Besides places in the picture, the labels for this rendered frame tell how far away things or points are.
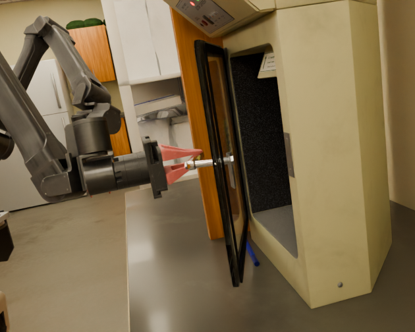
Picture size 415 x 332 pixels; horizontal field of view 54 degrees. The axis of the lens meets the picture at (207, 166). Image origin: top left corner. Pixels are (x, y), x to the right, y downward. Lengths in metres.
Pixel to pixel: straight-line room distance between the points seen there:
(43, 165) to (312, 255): 0.47
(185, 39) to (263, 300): 0.57
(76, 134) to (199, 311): 0.37
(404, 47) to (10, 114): 0.86
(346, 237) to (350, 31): 0.32
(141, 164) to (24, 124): 0.22
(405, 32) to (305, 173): 0.55
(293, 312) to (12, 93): 0.61
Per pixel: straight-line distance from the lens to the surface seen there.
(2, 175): 5.76
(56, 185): 0.72
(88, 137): 0.70
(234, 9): 0.66
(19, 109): 0.78
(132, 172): 0.69
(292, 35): 0.61
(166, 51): 1.88
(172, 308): 0.78
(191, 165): 0.66
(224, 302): 0.77
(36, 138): 0.75
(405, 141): 1.14
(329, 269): 0.71
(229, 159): 0.65
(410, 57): 1.08
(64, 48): 1.23
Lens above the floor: 1.34
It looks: 13 degrees down
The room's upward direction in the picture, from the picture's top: 9 degrees counter-clockwise
